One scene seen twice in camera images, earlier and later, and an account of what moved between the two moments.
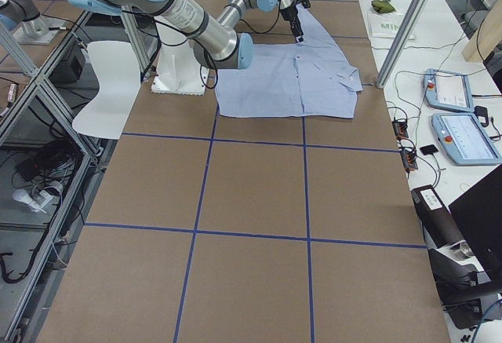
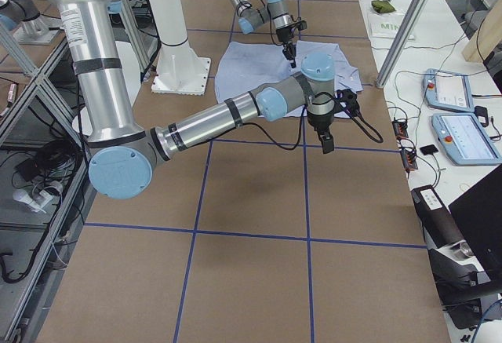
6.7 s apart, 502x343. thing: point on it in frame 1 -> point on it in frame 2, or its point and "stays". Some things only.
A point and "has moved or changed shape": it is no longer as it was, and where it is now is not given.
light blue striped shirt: x=313 y=78 has moved or changed shape
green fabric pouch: x=382 y=6 stays
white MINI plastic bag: x=387 y=24 stays
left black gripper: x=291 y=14 -> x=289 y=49
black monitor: x=478 y=212 stays
